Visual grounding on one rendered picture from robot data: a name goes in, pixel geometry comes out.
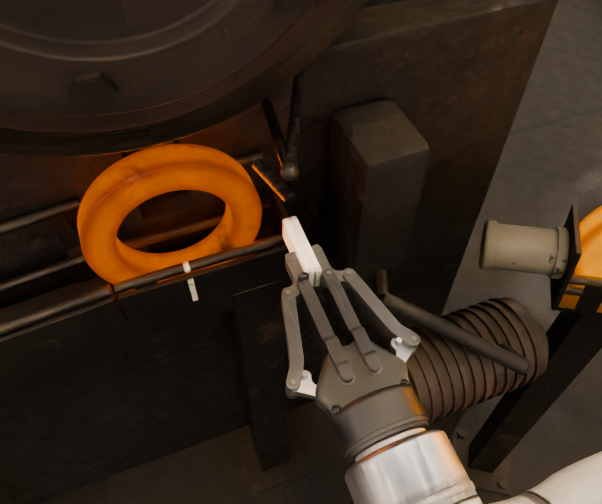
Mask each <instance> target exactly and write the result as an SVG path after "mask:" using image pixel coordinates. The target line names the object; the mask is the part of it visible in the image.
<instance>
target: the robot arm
mask: <svg viewBox="0 0 602 504"><path fill-rule="evenodd" d="M282 237H283V239H284V241H285V243H286V246H287V248H288V250H289V252H290V253H287V254H285V267H286V269H287V272H288V274H289V276H290V279H291V281H292V283H293V285H292V286H290V287H286V288H284V289H283V290H282V300H281V303H282V314H283V321H284V329H285V337H286V345H287V353H288V361H289V371H288V375H287V379H286V396H287V397H288V398H290V399H295V398H297V397H298V396H301V397H306V398H310V399H315V401H316V404H317V405H318V407H319V408H321V409H322V410H323V411H324V412H325V413H326V414H327V416H328V417H329V420H330V422H331V424H332V427H333V429H334V432H335V434H336V437H337V439H338V441H339V444H340V446H341V449H342V451H343V453H344V456H345V458H346V460H347V461H349V462H351V463H355V464H354V465H352V466H351V467H350V468H349V469H348V470H347V471H346V474H345V481H346V484H347V486H348V489H349V491H350V494H351V496H352V499H353V501H354V504H483V503H482V501H481V499H480V498H479V496H477V495H478V494H477V492H476V491H475V486H474V484H473V482H472V481H471V480H470V479H469V477H468V475H467V473H466V471H465V469H464V467H463V466H462V464H461V462H460V460H459V458H458V456H457V454H456V452H455V450H454V448H453V446H452V444H451V443H450V441H449V439H448V437H447V435H446V433H445V432H444V431H442V430H439V429H432V430H427V429H428V427H429V425H428V424H429V422H430V421H429V419H428V417H427V415H426V413H425V411H424V409H423V407H422V405H421V403H420V401H419V399H418V397H417V395H416V394H415V392H414V390H413V388H412V386H411V385H410V383H409V380H408V368H407V365H406V361H407V360H408V358H409V357H410V356H412V355H413V354H414V353H415V351H416V349H417V347H418V345H419V343H420V337H419V336H418V335H417V334H416V333H414V332H413V331H411V330H409V329H408V328H406V327H404V326H403V325H401V324H400V323H399V322H398V321H397V319H396V318H395V317H394V316H393V315H392V314H391V313H390V311H389V310H388V309H387V308H386V307H385V306H384V304H383V303H382V302H381V301H380V300H379V299H378V297H377V296H376V295H375V294H374V293H373V292H372V291H371V289H370V288H369V287H368V286H367V285H366V284H365V282H364V281H363V280H362V279H361V278H360V277H359V275H358V274H357V273H356V272H355V271H354V270H353V269H351V268H346V269H344V270H343V271H337V270H334V269H333V268H331V266H330V264H329V262H328V260H327V258H326V256H325V254H324V252H323V250H322V248H321V247H320V246H319V245H318V244H316V245H313V246H310V244H309V242H308V240H307V238H306V236H305V233H304V231H303V229H302V227H301V225H300V223H299V221H298V219H297V217H296V216H292V217H290V218H285V219H283V220H282ZM320 282H321V292H322V290H323V292H324V294H325V296H326V298H327V301H328V303H329V305H330V307H331V309H332V311H333V314H334V316H335V318H336V320H337V322H338V324H339V327H340V329H341V331H342V333H343V335H344V337H345V340H346V342H347V346H341V344H340V341H339V339H338V337H337V336H336V335H335V334H334V332H333V330H332V328H331V325H330V323H329V321H328V319H327V317H326V315H325V312H324V310H323V308H322V306H321V304H320V302H319V299H318V297H317V295H316V293H315V291H314V288H313V286H314V287H316V286H319V284H320ZM347 296H348V297H349V298H350V299H351V301H352V302H353V303H354V304H355V306H356V307H357V308H358V309H359V310H360V312H361V313H362V314H363V315H364V316H365V318H366V319H367V320H368V321H369V322H370V324H371V325H372V326H373V327H374V328H375V330H376V331H377V332H378V333H379V334H380V336H381V337H382V338H383V339H384V340H385V341H386V342H387V343H388V344H389V345H390V346H389V347H390V350H391V351H392V353H394V354H392V353H391V352H389V351H387V350H386V349H384V348H382V347H381V346H379V345H377V344H375V343H374V342H372V341H370V339H369V337H368V335H367V333H366V331H365V329H364V327H362V326H361V324H360V322H359V320H358V318H357V316H356V314H355V312H354V310H353V308H352V306H351V304H350V302H349V300H348V298H347ZM298 302H300V304H301V306H302V309H303V311H304V313H305V316H306V318H307V320H308V322H309V325H310V327H311V329H312V332H313V334H314V336H315V338H316V341H317V343H318V345H319V348H320V350H321V354H322V357H323V363H322V367H321V371H320V375H319V379H318V383H317V385H316V384H314V383H313V382H312V379H311V374H310V372H309V371H307V370H303V369H304V355H303V348H302V341H301V334H300V327H299V321H298V314H297V307H296V303H298ZM490 504H602V451H601V452H599V453H596V454H594V455H591V456H589V457H587V458H584V459H582V460H580V461H578V462H575V463H573V464H571V465H569V466H567V467H565V468H563V469H561V470H560V471H558V472H556V473H554V474H552V475H551V476H549V477H548V478H547V479H546V480H544V481H543V482H541V483H540V484H538V485H537V486H535V487H533V488H531V489H530V490H528V491H526V492H524V493H522V494H520V495H517V496H515V497H512V498H509V499H506V500H502V501H498V502H494V503H490Z"/></svg>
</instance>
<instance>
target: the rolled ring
mask: <svg viewBox="0 0 602 504"><path fill-rule="evenodd" d="M177 190H200V191H205V192H208V193H211V194H214V195H216V196H218V197H220V198H221V199H222V200H223V201H224V202H225V203H226V208H225V213H224V215H223V218H222V220H221V221H220V223H219V224H218V226H217V227H216V228H215V229H214V230H213V231H212V232H211V233H210V234H209V235H208V236H207V237H205V238H204V239H203V240H201V241H199V242H198V243H196V244H194V245H192V246H190V247H187V248H184V249H181V250H178V251H174V252H168V253H147V252H142V251H138V250H135V249H132V248H130V247H128V246H126V245H125V244H124V243H122V242H121V241H120V240H119V239H118V237H117V231H118V228H119V226H120V224H121V223H122V221H123V220H124V218H125V217H126V216H127V215H128V214H129V213H130V212H131V211H132V210H133V209H134V208H135V207H137V206H138V205H140V204H141V203H143V202H144V201H146V200H148V199H150V198H152V197H155V196H157V195H160V194H163V193H167V192H171V191H177ZM261 220H262V205H261V200H260V197H259V195H258V193H257V191H256V189H255V187H254V184H253V182H252V180H251V178H250V176H249V174H248V173H247V171H246V170H245V169H244V168H243V166H242V165H241V164H240V163H238V162H237V161H236V160H235V159H233V158H232V157H230V156H229V155H227V154H225V153H223V152H221V151H219V150H216V149H214V148H210V147H207V146H202V145H196V144H166V145H160V146H155V147H151V148H147V149H144V150H141V151H138V152H135V153H133V154H131V155H128V156H126V157H124V158H123V159H121V160H119V161H117V162H116V163H114V164H113V165H111V166H110V167H108V168H107V169H106V170H105V171H103V172H102V173H101V174H100V175H99V176H98V177H97V178H96V179H95V180H94V181H93V183H92V184H91V185H90V186H89V188H88V189H87V191H86V193H85V195H84V196H83V198H82V201H81V203H80V206H79V209H78V214H77V228H78V234H79V239H80V244H81V250H82V253H83V256H84V258H85V260H86V262H87V263H88V265H89V266H90V267H91V269H92V270H93V271H94V272H95V273H96V274H97V275H99V276H100V277H101V278H103V279H104V280H106V281H107V282H109V283H111V284H113V283H114V282H118V281H121V280H124V279H128V278H131V277H135V276H138V275H142V274H145V273H148V272H152V271H155V270H159V269H162V268H166V267H169V266H172V265H176V264H179V263H182V262H185V261H189V260H193V259H196V258H200V257H203V256H207V255H210V254H213V253H217V252H220V251H224V250H227V249H231V248H234V247H237V246H241V245H244V244H248V243H251V242H254V240H255V238H256V236H257V234H258V232H259V229H260V225H261ZM113 285H114V284H113Z"/></svg>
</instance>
